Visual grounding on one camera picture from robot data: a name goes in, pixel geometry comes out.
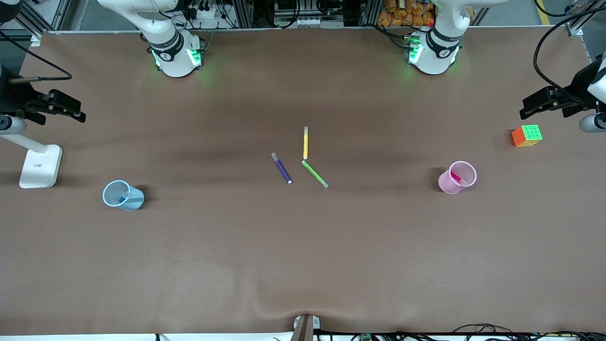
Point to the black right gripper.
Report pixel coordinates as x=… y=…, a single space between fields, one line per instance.
x=15 y=96

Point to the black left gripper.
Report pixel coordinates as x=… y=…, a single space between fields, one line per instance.
x=578 y=88

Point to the blue marker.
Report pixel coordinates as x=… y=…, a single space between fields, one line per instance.
x=125 y=195

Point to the pink marker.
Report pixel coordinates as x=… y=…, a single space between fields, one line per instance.
x=458 y=178

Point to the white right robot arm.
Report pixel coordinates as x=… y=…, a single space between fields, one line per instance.
x=173 y=61

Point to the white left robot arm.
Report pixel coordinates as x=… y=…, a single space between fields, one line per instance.
x=433 y=61

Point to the colourful puzzle cube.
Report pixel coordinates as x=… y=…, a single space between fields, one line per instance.
x=528 y=135

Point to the blue mesh cup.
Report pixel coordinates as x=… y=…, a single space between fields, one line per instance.
x=132 y=200

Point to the pink mesh cup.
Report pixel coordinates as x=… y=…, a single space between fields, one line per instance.
x=447 y=183

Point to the orange packets pile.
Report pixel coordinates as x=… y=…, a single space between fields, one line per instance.
x=405 y=12

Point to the white power strip with plugs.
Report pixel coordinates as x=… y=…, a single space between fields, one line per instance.
x=204 y=12

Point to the purple marker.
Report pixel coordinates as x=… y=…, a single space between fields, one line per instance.
x=282 y=169

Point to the green marker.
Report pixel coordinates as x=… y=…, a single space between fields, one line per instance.
x=315 y=174

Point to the yellow marker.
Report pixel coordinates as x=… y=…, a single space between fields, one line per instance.
x=306 y=144

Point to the small white power strip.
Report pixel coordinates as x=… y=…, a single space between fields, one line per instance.
x=307 y=22

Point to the white table corner bracket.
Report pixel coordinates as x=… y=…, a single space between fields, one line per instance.
x=35 y=39

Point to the metal table corner bracket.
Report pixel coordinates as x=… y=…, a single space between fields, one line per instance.
x=575 y=31

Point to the metal camera mount clamp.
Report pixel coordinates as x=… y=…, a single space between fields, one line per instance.
x=305 y=327

